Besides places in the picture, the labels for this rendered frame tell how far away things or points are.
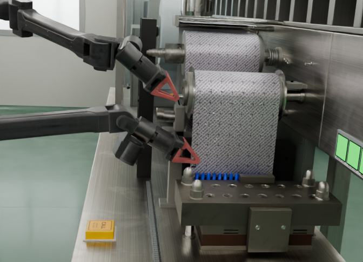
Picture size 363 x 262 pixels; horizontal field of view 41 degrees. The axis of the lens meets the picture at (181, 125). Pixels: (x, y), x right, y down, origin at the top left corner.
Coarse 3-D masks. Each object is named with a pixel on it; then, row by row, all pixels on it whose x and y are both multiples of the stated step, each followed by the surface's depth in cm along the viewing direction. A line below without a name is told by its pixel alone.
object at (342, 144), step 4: (340, 136) 112; (340, 140) 112; (344, 140) 110; (340, 144) 112; (344, 144) 110; (340, 148) 112; (344, 148) 110; (336, 152) 114; (340, 152) 112; (344, 152) 110; (340, 156) 112; (344, 156) 110
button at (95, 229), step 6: (90, 222) 126; (96, 222) 126; (102, 222) 126; (108, 222) 126; (114, 222) 127; (90, 228) 122; (96, 228) 123; (102, 228) 123; (108, 228) 123; (114, 228) 127; (90, 234) 121; (96, 234) 121; (102, 234) 121; (108, 234) 121
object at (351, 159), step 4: (352, 144) 106; (352, 148) 106; (356, 148) 104; (348, 152) 108; (352, 152) 106; (356, 152) 104; (348, 156) 107; (352, 156) 106; (356, 156) 104; (348, 160) 107; (352, 160) 106; (356, 160) 104; (352, 164) 106; (356, 164) 104; (356, 168) 104
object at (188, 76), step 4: (188, 72) 133; (188, 76) 132; (188, 80) 132; (280, 80) 133; (192, 84) 129; (280, 84) 133; (192, 88) 129; (280, 88) 132; (280, 92) 132; (188, 96) 131; (280, 96) 132; (188, 100) 131; (280, 100) 132; (188, 104) 131; (280, 104) 133; (188, 108) 131; (280, 108) 133; (188, 112) 134
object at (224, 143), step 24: (216, 120) 131; (240, 120) 132; (264, 120) 132; (192, 144) 132; (216, 144) 133; (240, 144) 133; (264, 144) 134; (192, 168) 134; (216, 168) 134; (240, 168) 135; (264, 168) 136
